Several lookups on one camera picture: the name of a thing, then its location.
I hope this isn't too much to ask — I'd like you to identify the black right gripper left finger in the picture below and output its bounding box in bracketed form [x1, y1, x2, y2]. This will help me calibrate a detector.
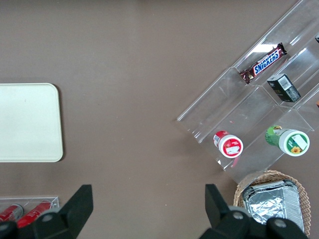
[17, 184, 94, 239]

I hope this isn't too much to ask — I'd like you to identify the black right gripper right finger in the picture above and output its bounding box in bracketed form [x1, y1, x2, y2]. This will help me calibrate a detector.
[199, 184, 268, 239]

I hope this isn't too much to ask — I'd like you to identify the wicker basket holding foil container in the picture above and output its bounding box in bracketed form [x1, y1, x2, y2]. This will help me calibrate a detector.
[233, 169, 311, 237]

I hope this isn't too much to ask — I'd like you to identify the cream rectangular plastic tray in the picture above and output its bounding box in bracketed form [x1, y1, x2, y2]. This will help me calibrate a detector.
[0, 83, 64, 163]

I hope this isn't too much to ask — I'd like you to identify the clear acrylic bottle rack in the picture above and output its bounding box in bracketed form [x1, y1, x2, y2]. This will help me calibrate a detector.
[0, 196, 60, 222]

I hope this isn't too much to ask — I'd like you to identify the red cola bottle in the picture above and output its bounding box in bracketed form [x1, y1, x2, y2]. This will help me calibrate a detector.
[0, 204, 24, 223]
[16, 201, 53, 229]

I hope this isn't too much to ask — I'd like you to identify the aluminium foil container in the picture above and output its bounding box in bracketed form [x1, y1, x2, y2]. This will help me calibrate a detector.
[241, 179, 306, 235]

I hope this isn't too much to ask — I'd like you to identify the red lidded snack cup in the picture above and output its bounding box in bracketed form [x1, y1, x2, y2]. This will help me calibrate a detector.
[213, 130, 244, 158]

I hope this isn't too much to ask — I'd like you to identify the green lidded snack cup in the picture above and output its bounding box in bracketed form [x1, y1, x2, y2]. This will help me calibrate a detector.
[264, 125, 311, 157]

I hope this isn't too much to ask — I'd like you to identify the clear acrylic stepped display shelf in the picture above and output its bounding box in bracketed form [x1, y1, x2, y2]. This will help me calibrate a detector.
[173, 0, 319, 186]

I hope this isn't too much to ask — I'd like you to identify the small black carton box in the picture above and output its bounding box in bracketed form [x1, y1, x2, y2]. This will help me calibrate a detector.
[266, 73, 302, 103]

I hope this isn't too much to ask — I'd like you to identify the Snickers chocolate bar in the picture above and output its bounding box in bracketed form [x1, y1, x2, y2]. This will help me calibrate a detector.
[239, 42, 288, 85]

